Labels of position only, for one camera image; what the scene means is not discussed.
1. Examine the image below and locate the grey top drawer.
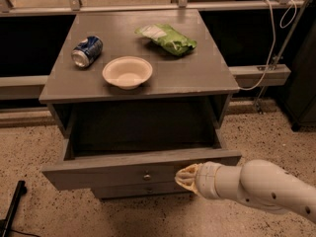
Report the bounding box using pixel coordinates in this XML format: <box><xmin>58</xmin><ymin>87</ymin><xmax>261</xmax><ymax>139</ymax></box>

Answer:
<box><xmin>42</xmin><ymin>138</ymin><xmax>241</xmax><ymax>191</ymax></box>

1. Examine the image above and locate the grey drawer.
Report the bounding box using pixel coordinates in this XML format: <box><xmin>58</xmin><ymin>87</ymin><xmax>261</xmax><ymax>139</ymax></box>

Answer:
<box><xmin>92</xmin><ymin>182</ymin><xmax>186</xmax><ymax>199</ymax></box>
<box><xmin>42</xmin><ymin>138</ymin><xmax>241</xmax><ymax>191</ymax></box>

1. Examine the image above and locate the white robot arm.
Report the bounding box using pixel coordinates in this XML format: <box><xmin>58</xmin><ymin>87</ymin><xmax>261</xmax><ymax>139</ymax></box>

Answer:
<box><xmin>175</xmin><ymin>160</ymin><xmax>316</xmax><ymax>223</ymax></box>

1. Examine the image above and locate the silver drawer knob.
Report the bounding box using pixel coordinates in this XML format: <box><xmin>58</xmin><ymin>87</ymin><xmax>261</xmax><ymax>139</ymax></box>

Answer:
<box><xmin>143</xmin><ymin>172</ymin><xmax>151</xmax><ymax>181</ymax></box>

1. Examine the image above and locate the grey lower drawer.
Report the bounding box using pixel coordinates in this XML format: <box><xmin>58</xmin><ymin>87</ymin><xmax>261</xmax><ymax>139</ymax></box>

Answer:
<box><xmin>92</xmin><ymin>182</ymin><xmax>186</xmax><ymax>199</ymax></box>

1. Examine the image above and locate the grey wooden nightstand cabinet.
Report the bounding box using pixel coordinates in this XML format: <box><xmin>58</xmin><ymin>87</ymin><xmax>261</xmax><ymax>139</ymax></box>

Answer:
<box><xmin>39</xmin><ymin>10</ymin><xmax>238</xmax><ymax>154</ymax></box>

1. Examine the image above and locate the white paper bowl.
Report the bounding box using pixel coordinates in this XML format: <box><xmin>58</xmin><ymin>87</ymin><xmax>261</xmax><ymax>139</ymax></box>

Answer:
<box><xmin>102</xmin><ymin>56</ymin><xmax>153</xmax><ymax>90</ymax></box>

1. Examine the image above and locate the green chip bag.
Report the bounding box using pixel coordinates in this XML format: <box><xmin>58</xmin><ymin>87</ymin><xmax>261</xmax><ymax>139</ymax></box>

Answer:
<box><xmin>135</xmin><ymin>24</ymin><xmax>197</xmax><ymax>56</ymax></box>

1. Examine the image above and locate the slanted metal pole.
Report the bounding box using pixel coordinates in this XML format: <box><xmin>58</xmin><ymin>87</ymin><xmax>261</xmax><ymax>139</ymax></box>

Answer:
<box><xmin>254</xmin><ymin>0</ymin><xmax>311</xmax><ymax>114</ymax></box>

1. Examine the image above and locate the blue soda can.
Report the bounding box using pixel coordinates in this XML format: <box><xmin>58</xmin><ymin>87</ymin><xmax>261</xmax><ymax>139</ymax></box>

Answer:
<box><xmin>71</xmin><ymin>36</ymin><xmax>103</xmax><ymax>68</ymax></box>

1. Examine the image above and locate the black stand leg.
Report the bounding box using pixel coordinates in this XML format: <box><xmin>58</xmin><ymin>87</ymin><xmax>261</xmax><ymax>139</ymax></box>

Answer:
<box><xmin>0</xmin><ymin>181</ymin><xmax>27</xmax><ymax>237</ymax></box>

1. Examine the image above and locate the metal window railing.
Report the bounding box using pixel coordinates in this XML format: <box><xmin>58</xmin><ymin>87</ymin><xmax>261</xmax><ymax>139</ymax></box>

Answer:
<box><xmin>0</xmin><ymin>0</ymin><xmax>316</xmax><ymax>18</ymax></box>

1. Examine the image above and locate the white cable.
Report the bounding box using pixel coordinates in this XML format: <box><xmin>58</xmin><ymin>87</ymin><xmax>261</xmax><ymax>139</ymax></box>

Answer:
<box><xmin>237</xmin><ymin>0</ymin><xmax>298</xmax><ymax>92</ymax></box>

